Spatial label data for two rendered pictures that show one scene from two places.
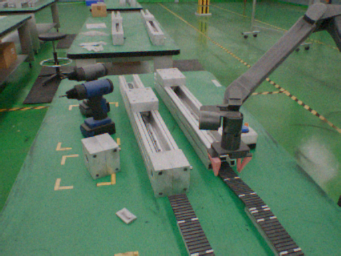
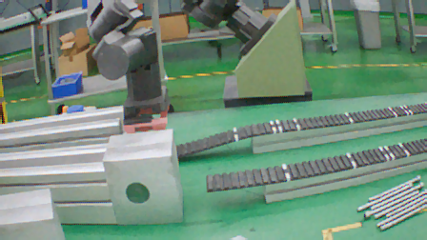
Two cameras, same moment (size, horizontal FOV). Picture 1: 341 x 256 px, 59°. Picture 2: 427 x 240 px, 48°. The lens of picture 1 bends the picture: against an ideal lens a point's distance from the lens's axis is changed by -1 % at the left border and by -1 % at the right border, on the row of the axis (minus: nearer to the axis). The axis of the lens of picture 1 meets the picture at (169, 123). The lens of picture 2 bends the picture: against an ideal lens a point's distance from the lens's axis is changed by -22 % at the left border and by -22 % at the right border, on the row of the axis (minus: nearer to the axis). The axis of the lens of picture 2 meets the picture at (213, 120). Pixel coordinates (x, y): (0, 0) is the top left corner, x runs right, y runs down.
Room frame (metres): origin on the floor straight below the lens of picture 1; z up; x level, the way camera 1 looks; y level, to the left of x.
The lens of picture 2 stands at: (0.47, 0.66, 1.12)
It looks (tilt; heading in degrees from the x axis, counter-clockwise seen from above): 17 degrees down; 285
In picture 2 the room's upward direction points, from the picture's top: 7 degrees counter-clockwise
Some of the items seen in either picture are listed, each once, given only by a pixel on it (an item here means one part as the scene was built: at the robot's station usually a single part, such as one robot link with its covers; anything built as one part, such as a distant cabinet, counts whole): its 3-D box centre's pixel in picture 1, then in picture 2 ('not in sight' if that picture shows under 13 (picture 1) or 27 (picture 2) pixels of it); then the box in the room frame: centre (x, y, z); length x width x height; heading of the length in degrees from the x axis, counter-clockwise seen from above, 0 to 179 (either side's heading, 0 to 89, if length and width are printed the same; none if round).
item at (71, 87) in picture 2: not in sight; (95, 50); (2.22, -2.93, 0.50); 1.03 x 0.55 x 1.01; 22
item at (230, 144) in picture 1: (230, 140); (143, 84); (0.79, -0.18, 0.91); 0.10 x 0.07 x 0.07; 104
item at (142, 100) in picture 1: (141, 102); not in sight; (1.17, 0.12, 0.87); 0.16 x 0.11 x 0.07; 15
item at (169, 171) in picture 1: (172, 172); (144, 174); (0.74, -0.01, 0.83); 0.12 x 0.09 x 0.10; 105
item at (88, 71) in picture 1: (86, 91); not in sight; (1.25, 0.36, 0.89); 0.20 x 0.08 x 0.22; 127
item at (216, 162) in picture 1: (220, 161); (148, 132); (0.78, -0.16, 0.84); 0.07 x 0.07 x 0.09; 14
